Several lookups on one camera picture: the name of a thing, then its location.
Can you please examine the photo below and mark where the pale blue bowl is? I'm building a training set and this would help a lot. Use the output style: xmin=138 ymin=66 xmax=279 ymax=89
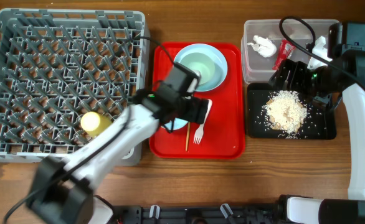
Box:
xmin=164 ymin=118 xmax=188 ymax=131

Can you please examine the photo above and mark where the red snack wrapper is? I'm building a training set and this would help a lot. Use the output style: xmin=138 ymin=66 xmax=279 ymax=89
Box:
xmin=272 ymin=39 xmax=295 ymax=70

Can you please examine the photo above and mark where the white tissue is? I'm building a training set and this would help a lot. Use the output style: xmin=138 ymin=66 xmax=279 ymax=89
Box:
xmin=247 ymin=35 xmax=277 ymax=58

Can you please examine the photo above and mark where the pale green bowl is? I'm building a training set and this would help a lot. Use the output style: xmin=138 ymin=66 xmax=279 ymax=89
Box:
xmin=179 ymin=52 xmax=215 ymax=85

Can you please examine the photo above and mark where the yellow plastic cup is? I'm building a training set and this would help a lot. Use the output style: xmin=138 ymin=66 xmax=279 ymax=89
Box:
xmin=80 ymin=111 xmax=112 ymax=138

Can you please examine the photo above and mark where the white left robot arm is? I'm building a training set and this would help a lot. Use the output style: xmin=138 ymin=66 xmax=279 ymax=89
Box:
xmin=26 ymin=62 xmax=209 ymax=223

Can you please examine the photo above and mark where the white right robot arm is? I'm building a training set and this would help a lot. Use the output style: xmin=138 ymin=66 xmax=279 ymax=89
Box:
xmin=269 ymin=22 xmax=365 ymax=223

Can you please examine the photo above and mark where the rice food waste pile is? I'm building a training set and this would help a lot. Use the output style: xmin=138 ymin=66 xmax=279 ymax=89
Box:
xmin=262 ymin=90 xmax=308 ymax=135

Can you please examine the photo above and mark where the black food waste tray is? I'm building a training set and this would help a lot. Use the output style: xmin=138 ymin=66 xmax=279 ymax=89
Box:
xmin=246 ymin=83 xmax=336 ymax=140

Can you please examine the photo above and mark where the grey dishwasher rack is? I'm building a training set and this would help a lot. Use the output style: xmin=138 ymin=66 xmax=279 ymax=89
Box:
xmin=0 ymin=8 xmax=149 ymax=163

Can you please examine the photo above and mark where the wooden chopstick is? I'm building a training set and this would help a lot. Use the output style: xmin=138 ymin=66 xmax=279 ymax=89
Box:
xmin=185 ymin=122 xmax=191 ymax=152

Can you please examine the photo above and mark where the white plastic fork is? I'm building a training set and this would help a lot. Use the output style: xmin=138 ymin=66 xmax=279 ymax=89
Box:
xmin=194 ymin=100 xmax=212 ymax=144

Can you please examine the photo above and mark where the clear plastic bin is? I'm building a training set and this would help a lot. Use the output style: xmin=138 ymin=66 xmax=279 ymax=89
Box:
xmin=241 ymin=19 xmax=339 ymax=84

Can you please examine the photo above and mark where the red plastic tray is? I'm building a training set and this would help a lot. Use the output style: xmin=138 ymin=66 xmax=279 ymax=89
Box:
xmin=149 ymin=43 xmax=245 ymax=159

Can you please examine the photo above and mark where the white round plate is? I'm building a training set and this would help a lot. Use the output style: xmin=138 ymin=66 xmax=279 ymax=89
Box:
xmin=174 ymin=44 xmax=228 ymax=92

